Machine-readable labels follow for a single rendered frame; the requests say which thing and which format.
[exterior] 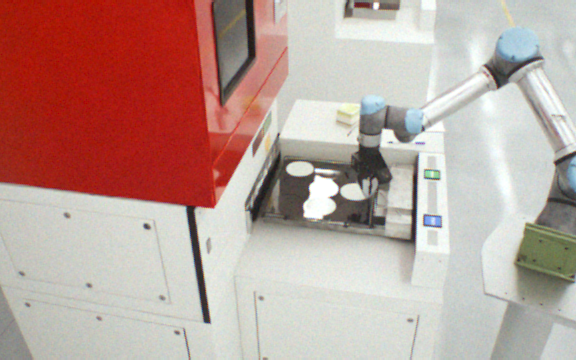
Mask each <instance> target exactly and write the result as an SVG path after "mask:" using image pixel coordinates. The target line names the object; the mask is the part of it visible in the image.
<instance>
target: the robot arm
mask: <svg viewBox="0 0 576 360"><path fill-rule="evenodd" d="M495 43H496V48H495V51H494V54H493V56H492V57H491V59H490V60H489V61H488V62H487V63H485V64H484V65H482V66H479V67H478V70H479V71H477V72H475V73H474V74H472V75H471V76H469V77H467V78H466V79H464V80H463V81H461V82H459V83H458V84H456V85H454V86H453V88H451V89H450V90H448V91H446V92H445V93H443V94H441V95H439V96H437V97H436V98H434V99H432V100H431V101H429V102H428V103H426V104H424V105H423V106H421V107H419V108H418V109H416V108H412V107H410V108H408V107H399V106H390V105H385V100H384V99H383V98H382V96H379V95H366V96H364V97H363V98H362V100H361V106H360V111H359V113H360V119H359V135H358V137H357V141H358V142H359V144H358V146H359V151H356V152H355V154H351V165H350V166H351V167H352V169H353V171H355V172H356V173H359V175H358V176H357V184H358V185H359V188H360V190H361V192H362V194H363V196H364V197H365V198H366V199H367V198H369V197H370V196H371V195H373V193H374V192H375V191H376V189H377V186H378V185H379V184H384V183H387V182H391V180H392V179H393V175H392V173H391V171H389V168H388V166H387V165H386V163H385V161H384V159H383V157H382V155H381V152H380V150H379V148H380V145H381V142H382V129H388V130H394V136H395V138H396V139H397V140H398V141H399V142H400V143H403V144H408V143H410V142H413V141H414V140H415V139H416V137H417V136H418V135H420V134H422V133H423V131H425V130H427V129H428V128H430V127H432V126H433V125H435V124H438V123H439V122H441V121H442V120H444V119H446V118H447V117H449V116H451V115H452V114H454V113H456V112H457V111H459V110H460V109H462V108H464V106H465V105H468V104H470V103H471V102H473V101H475V100H476V99H478V98H479V97H481V96H483V95H484V94H486V93H488V92H489V91H493V92H495V91H497V90H498V89H500V88H502V87H504V86H505V85H507V84H509V83H510V82H511V83H515V84H516V85H517V87H519V88H520V90H521V92H522V95H523V96H524V98H525V100H526V102H527V104H528V105H529V107H530V109H531V111H532V112H533V114H534V116H535V119H536V121H537V122H538V124H539V126H540V128H541V130H542V131H543V133H544V135H545V137H546V138H547V141H548V143H549V145H550V147H551V148H552V150H553V152H554V158H553V163H554V166H555V169H554V175H553V178H552V182H551V185H550V188H549V193H548V196H547V199H546V203H545V205H544V207H543V208H542V210H541V211H540V212H539V215H538V216H537V218H536V219H535V220H534V222H533V224H536V225H540V226H543V227H547V228H550V229H554V230H558V231H561V232H565V233H568V234H572V235H575V236H576V125H575V123H574V122H573V120H572V118H571V116H570V115H569V113H568V111H567V110H566V107H565V105H564V103H563V102H562V100H561V98H560V97H559V95H558V93H557V91H556V90H555V88H554V86H553V85H552V82H551V80H550V78H549V77H548V75H547V73H546V72H545V70H543V68H544V65H545V60H544V59H543V57H542V54H541V52H540V51H539V39H538V36H537V35H536V33H535V32H533V31H532V30H530V29H528V28H525V27H524V26H515V27H510V28H508V29H506V30H504V31H503V32H502V33H501V34H500V35H499V37H498V38H497V40H496V42H495ZM356 154H358V155H356ZM352 159H353V160H355V161H353V165H352ZM368 189H369V190H368Z"/></svg>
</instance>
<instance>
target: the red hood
mask: <svg viewBox="0 0 576 360"><path fill-rule="evenodd" d="M288 75H289V47H288V0H0V182H6V183H14V184H22V185H31V186H39V187H47V188H55V189H62V190H63V191H72V192H81V193H89V194H97V195H106V196H115V197H123V198H131V199H141V200H149V201H157V202H166V203H175V204H184V206H192V207H199V208H208V209H214V208H215V207H216V204H217V203H218V201H219V199H220V197H222V195H223V194H224V192H225V190H226V188H227V185H228V183H229V182H230V180H231V178H232V176H233V174H234V172H235V171H236V168H237V166H239V164H240V162H241V160H242V159H243V157H244V155H245V152H246V150H247V148H248V147H249V145H250V143H251V141H252V139H253V138H255V135H256V133H257V131H258V129H259V127H260V126H261V124H262V122H263V120H264V117H265V115H266V114H267V112H268V110H269V108H270V106H272V104H273V103H274V100H275V98H276V96H277V94H278V92H279V91H280V89H281V87H282V85H283V83H284V81H285V79H286V77H288Z"/></svg>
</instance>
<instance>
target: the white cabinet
mask: <svg viewBox="0 0 576 360"><path fill-rule="evenodd" d="M234 284H236V294H237V305H238V315H239V326H240V336H241V347H242V358H243V360H430V359H431V354H432V349H433V344H434V342H435V338H436V333H437V329H438V324H439V319H440V313H441V308H442V305H436V304H430V303H422V302H415V301H408V300H401V299H393V298H387V297H380V296H372V295H365V294H357V293H350V292H344V291H336V290H329V289H321V288H314V287H307V286H300V285H293V284H285V283H278V282H271V281H263V280H256V279H249V278H242V277H234Z"/></svg>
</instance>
